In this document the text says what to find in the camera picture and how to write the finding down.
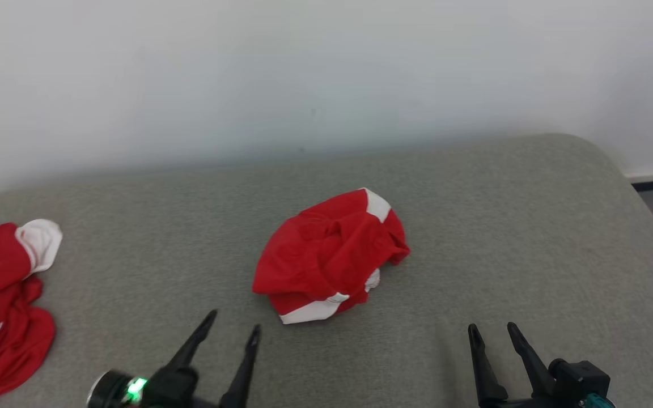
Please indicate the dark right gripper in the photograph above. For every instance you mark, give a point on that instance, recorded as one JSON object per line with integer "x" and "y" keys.
{"x": 530, "y": 402}

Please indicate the red Bulls jersey white sleeves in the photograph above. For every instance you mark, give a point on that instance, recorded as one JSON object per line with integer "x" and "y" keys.
{"x": 3, "y": 340}

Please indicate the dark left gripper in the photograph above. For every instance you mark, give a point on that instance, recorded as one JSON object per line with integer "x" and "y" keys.
{"x": 170, "y": 388}

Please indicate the red garment white trim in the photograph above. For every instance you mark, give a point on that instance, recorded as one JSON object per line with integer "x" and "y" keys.
{"x": 326, "y": 255}

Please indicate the teal right camera connector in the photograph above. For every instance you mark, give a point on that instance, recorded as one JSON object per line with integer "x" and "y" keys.
{"x": 597, "y": 402}

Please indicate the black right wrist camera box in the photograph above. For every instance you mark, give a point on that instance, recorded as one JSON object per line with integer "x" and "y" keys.
{"x": 579, "y": 377}

